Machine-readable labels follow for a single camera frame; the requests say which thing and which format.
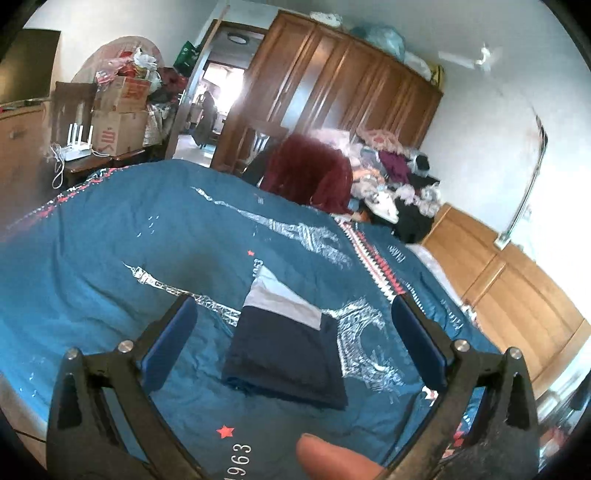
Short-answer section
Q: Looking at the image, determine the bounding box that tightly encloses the navy garment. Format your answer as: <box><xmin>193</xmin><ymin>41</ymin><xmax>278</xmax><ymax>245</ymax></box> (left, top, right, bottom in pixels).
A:
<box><xmin>222</xmin><ymin>265</ymin><xmax>349</xmax><ymax>411</ymax></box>

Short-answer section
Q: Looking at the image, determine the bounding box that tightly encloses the ceiling fan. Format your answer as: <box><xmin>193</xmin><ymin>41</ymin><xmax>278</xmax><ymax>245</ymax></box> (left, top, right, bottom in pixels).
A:
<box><xmin>438</xmin><ymin>43</ymin><xmax>504</xmax><ymax>73</ymax></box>

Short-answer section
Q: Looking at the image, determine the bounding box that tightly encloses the large cardboard box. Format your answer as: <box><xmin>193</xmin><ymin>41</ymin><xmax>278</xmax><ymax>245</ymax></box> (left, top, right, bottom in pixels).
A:
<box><xmin>90</xmin><ymin>111</ymin><xmax>149</xmax><ymax>156</ymax></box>

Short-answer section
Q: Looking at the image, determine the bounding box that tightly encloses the wooden cabinet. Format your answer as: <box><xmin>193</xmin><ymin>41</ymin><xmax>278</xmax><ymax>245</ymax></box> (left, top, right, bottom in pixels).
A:
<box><xmin>0</xmin><ymin>102</ymin><xmax>52</xmax><ymax>224</ymax></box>

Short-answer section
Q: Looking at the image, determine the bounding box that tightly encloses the round pink board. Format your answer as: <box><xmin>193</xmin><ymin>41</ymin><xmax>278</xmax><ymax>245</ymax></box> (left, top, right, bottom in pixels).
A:
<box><xmin>71</xmin><ymin>34</ymin><xmax>177</xmax><ymax>95</ymax></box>

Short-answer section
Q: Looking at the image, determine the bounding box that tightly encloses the wooden chair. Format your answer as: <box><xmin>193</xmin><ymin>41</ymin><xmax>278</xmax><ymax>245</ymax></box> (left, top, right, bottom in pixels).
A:
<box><xmin>231</xmin><ymin>117</ymin><xmax>289</xmax><ymax>176</ymax></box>

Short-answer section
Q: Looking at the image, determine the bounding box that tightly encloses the wooden door frame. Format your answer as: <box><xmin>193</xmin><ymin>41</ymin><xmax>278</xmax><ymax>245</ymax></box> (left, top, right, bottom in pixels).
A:
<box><xmin>165</xmin><ymin>20</ymin><xmax>274</xmax><ymax>158</ymax></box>

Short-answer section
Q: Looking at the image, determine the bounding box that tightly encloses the green bag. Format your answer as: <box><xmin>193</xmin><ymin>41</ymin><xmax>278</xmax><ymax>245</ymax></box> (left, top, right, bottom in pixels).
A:
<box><xmin>174</xmin><ymin>41</ymin><xmax>200</xmax><ymax>77</ymax></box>

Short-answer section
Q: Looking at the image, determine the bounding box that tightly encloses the wall conduit pipe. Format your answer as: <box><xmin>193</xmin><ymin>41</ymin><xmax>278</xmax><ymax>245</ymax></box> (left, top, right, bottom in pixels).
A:
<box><xmin>507</xmin><ymin>106</ymin><xmax>550</xmax><ymax>243</ymax></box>

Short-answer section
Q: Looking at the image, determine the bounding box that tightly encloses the blue plastic bag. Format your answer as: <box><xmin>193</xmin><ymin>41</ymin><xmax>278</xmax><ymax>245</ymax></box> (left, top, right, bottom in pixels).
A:
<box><xmin>350</xmin><ymin>23</ymin><xmax>407</xmax><ymax>62</ymax></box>

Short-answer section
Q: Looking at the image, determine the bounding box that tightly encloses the dark red cloth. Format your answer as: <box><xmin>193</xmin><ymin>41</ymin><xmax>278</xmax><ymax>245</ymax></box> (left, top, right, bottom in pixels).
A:
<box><xmin>261</xmin><ymin>134</ymin><xmax>354</xmax><ymax>215</ymax></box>

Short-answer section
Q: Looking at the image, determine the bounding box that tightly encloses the black television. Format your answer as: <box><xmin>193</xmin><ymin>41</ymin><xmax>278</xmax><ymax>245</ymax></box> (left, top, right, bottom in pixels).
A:
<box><xmin>0</xmin><ymin>28</ymin><xmax>62</xmax><ymax>105</ymax></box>

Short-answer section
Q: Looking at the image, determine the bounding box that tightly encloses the teal printed bed cover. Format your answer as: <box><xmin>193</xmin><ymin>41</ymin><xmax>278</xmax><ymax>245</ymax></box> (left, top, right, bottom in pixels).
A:
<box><xmin>0</xmin><ymin>159</ymin><xmax>504</xmax><ymax>480</ymax></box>

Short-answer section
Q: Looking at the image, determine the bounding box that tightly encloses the dark fuzzy cloth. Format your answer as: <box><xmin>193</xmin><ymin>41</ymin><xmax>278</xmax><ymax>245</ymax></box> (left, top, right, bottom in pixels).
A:
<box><xmin>429</xmin><ymin>427</ymin><xmax>542</xmax><ymax>480</ymax></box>

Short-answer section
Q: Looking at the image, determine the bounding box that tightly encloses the white router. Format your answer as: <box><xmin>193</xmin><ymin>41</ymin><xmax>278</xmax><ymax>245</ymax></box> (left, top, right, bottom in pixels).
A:
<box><xmin>59</xmin><ymin>122</ymin><xmax>96</xmax><ymax>162</ymax></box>

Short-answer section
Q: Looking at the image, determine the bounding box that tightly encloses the pink plastic bag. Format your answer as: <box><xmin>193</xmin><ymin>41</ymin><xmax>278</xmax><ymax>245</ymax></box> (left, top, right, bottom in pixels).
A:
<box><xmin>95</xmin><ymin>58</ymin><xmax>131</xmax><ymax>85</ymax></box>

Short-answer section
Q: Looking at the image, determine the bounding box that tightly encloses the white plastic bag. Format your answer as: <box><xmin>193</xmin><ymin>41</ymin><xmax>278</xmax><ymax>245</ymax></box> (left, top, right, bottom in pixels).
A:
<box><xmin>133</xmin><ymin>47</ymin><xmax>162</xmax><ymax>80</ymax></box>

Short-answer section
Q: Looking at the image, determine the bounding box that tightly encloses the small cardboard box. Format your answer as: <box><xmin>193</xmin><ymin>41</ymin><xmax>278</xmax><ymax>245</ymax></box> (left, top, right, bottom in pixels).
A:
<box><xmin>93</xmin><ymin>75</ymin><xmax>151</xmax><ymax>114</ymax></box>

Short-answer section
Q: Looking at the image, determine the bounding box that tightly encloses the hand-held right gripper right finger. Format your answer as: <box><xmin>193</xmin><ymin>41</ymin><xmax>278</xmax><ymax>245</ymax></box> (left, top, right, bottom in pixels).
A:
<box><xmin>385</xmin><ymin>295</ymin><xmax>540</xmax><ymax>480</ymax></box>

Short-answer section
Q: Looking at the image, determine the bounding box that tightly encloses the white cable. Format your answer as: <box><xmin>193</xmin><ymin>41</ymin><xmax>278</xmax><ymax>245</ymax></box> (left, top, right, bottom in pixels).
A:
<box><xmin>48</xmin><ymin>143</ymin><xmax>68</xmax><ymax>190</ymax></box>

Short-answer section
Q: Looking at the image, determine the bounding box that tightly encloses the dark small table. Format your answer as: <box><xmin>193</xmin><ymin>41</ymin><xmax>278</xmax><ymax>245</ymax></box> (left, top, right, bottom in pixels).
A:
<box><xmin>59</xmin><ymin>148</ymin><xmax>151</xmax><ymax>186</ymax></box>

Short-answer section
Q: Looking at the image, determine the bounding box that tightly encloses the pile of mixed clothes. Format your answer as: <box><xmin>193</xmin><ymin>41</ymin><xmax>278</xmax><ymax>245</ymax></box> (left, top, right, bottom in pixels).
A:
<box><xmin>346</xmin><ymin>127</ymin><xmax>444</xmax><ymax>245</ymax></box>

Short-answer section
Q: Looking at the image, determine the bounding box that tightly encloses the person's right hand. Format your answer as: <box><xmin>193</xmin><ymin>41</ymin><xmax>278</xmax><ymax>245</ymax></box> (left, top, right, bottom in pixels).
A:
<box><xmin>297</xmin><ymin>433</ymin><xmax>389</xmax><ymax>480</ymax></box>

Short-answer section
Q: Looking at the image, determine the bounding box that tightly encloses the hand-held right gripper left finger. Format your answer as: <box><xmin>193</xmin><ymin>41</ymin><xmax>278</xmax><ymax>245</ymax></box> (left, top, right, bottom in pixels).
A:
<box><xmin>45</xmin><ymin>296</ymin><xmax>211</xmax><ymax>480</ymax></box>

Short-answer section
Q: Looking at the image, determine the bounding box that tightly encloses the wooden wardrobe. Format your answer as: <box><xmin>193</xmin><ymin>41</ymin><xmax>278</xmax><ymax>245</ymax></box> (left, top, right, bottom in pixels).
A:
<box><xmin>212</xmin><ymin>11</ymin><xmax>444</xmax><ymax>181</ymax></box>

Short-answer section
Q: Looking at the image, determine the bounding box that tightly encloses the white bed sheet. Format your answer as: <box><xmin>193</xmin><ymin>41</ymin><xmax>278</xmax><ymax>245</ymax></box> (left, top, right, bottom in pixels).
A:
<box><xmin>406</xmin><ymin>244</ymin><xmax>465</xmax><ymax>303</ymax></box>

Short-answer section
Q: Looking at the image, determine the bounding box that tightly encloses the wooden bed headboard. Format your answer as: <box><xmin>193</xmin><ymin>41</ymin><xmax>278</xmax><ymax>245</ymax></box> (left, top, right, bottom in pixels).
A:
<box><xmin>420</xmin><ymin>203</ymin><xmax>591</xmax><ymax>398</ymax></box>

